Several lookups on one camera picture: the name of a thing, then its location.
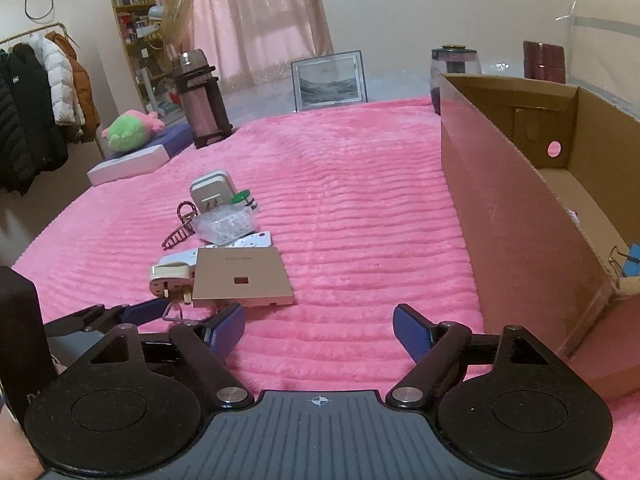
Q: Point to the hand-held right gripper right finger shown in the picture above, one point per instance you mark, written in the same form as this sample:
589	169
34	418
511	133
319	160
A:
412	331

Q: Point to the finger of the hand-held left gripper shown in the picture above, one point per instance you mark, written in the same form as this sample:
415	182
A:
145	311

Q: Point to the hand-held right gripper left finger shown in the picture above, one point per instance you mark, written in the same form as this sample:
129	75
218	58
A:
227	329

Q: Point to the beige three-pin plug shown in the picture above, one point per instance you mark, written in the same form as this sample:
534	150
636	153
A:
167	281

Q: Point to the gold box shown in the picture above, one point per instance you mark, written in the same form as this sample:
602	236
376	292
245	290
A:
240	272

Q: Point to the white plug adapter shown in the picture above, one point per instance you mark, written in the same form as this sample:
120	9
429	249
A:
177	258

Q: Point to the brown hair claw clip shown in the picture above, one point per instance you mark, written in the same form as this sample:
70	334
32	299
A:
178	236

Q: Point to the white remote control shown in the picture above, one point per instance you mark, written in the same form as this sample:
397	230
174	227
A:
251	241

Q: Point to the clear box of floss picks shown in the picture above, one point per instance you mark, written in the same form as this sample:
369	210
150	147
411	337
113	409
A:
225	225

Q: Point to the brown cardboard box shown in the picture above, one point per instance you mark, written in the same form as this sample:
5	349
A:
500	210

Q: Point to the person's left forearm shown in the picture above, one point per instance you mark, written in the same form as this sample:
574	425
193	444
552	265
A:
15	447

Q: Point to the small green-capped bottle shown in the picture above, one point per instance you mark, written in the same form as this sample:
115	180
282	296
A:
243	197

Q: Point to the white two-pin charger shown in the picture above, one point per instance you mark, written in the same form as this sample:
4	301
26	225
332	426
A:
212	189

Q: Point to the pink ribbed plush blanket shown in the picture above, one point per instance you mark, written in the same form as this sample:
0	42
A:
350	200

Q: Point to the white flat box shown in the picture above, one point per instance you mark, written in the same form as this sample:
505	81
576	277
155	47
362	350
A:
125	167

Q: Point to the purple flat box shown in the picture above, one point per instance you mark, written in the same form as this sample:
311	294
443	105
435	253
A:
175	140

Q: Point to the green and pink plush toy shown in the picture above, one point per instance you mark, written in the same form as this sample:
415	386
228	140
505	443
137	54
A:
127	132

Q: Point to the black puffer jacket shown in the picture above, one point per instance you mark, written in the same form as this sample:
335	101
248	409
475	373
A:
12	135
42	120

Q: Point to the brown puffer jacket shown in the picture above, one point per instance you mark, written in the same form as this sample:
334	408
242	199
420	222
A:
86	95

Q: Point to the blue small item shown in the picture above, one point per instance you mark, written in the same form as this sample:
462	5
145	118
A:
632	260

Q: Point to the white puffer jacket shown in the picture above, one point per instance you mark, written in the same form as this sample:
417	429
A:
60	85

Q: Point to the dark glass jar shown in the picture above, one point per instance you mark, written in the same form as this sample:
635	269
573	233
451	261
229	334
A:
452	67

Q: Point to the maroon metal cup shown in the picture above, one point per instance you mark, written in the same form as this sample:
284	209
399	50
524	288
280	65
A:
542	60

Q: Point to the wooden bookshelf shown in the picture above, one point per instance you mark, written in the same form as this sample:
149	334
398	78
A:
125	10

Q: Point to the gold clothes rack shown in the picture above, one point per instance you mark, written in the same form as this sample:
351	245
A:
30	31

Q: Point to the standing fan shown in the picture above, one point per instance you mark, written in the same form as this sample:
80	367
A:
177	10

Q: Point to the pink curtain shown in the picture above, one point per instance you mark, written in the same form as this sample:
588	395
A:
250	20

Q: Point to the clear plastic container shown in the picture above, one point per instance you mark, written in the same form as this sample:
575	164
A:
600	55

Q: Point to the silver picture frame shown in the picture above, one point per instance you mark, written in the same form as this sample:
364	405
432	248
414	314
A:
330	82

